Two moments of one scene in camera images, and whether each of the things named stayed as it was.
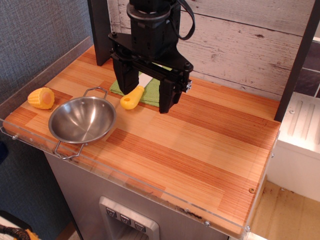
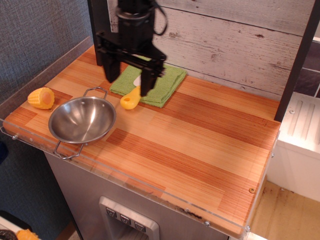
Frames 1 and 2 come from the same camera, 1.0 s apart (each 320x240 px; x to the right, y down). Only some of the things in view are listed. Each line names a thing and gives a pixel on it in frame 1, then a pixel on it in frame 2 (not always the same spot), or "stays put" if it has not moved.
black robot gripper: x=152 y=47 → x=133 y=42
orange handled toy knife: x=129 y=101 stays put
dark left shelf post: x=99 y=20 stays put
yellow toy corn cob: x=43 y=98 stays put
